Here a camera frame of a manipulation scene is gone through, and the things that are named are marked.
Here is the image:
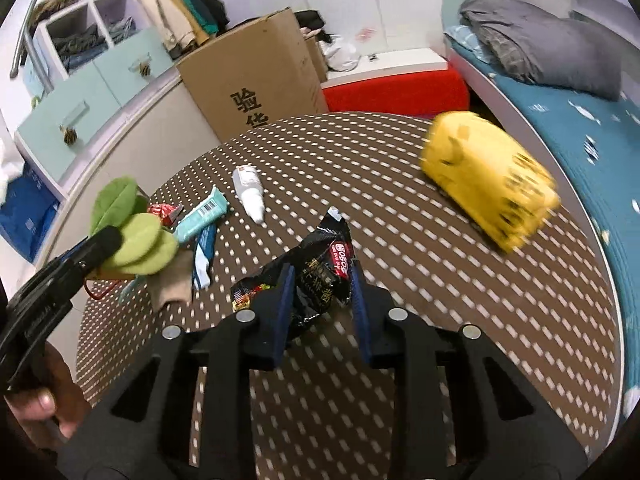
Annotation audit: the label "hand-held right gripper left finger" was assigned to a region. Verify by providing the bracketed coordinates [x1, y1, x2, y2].
[57, 264, 296, 480]

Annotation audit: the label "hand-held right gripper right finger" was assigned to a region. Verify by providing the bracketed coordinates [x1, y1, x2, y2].
[350, 259, 588, 480]

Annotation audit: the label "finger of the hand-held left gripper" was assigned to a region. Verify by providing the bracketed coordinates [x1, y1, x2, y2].
[50, 227, 123, 282]

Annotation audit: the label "green leaf plush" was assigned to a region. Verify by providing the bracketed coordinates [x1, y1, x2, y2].
[90, 176, 180, 277]

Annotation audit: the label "black snack wrapper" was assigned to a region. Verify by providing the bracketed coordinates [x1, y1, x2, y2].
[231, 206, 358, 341]

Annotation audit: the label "yellow smiley bag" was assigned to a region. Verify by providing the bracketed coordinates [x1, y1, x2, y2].
[419, 111, 562, 253]

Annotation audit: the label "person's left hand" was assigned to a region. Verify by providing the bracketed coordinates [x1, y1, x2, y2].
[7, 345, 93, 453]

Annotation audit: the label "small red candy wrapper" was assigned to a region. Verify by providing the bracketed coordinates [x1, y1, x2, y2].
[146, 202, 183, 226]

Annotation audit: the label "beige cloth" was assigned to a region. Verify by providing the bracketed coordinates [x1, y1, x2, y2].
[147, 250, 196, 311]

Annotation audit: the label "blue plastic bag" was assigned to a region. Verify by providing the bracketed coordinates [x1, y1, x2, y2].
[0, 167, 61, 263]

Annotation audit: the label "brown dotted tablecloth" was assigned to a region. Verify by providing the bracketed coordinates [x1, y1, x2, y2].
[75, 112, 626, 480]

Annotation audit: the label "blue white wrapper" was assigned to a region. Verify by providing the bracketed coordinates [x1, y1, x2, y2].
[192, 225, 218, 290]

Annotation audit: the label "teal tube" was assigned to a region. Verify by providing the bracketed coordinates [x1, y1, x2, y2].
[173, 186, 230, 242]

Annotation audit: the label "large teal drawer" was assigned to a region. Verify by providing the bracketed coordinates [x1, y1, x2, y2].
[15, 82, 126, 183]

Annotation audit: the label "white tube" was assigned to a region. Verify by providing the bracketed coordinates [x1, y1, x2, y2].
[231, 166, 266, 224]

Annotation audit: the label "small teal drawer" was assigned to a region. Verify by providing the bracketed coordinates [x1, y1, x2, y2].
[95, 27, 173, 93]

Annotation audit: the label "folded dark clothes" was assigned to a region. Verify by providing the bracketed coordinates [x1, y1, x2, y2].
[50, 25, 108, 68]

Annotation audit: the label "folded jeans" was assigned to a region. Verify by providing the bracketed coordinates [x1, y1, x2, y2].
[107, 15, 136, 41]

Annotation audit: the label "red bench with white top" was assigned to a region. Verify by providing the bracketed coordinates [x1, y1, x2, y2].
[320, 49, 471, 120]

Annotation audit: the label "large cardboard box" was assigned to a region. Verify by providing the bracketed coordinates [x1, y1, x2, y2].
[175, 7, 330, 143]

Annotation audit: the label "grey metal handrail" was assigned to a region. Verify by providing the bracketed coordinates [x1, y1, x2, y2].
[10, 0, 56, 78]

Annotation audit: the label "khaki jacket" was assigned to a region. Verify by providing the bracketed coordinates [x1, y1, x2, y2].
[152, 0, 211, 46]

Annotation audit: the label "pile of brown clothes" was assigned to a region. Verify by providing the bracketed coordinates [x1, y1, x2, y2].
[32, 0, 76, 23]

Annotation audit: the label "cream hoodie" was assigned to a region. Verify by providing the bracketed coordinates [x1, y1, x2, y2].
[127, 0, 173, 51]

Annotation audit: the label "white plastic bag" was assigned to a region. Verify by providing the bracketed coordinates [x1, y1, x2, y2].
[325, 40, 360, 73]

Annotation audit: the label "blue bed sheet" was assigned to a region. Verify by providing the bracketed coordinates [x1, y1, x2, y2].
[445, 25, 640, 391]

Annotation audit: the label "black bag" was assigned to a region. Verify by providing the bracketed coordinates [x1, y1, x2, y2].
[292, 10, 326, 36]

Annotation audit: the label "grey duvet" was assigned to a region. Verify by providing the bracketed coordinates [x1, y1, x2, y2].
[459, 0, 623, 101]

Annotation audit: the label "red cord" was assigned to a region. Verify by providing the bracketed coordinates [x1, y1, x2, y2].
[82, 277, 121, 302]

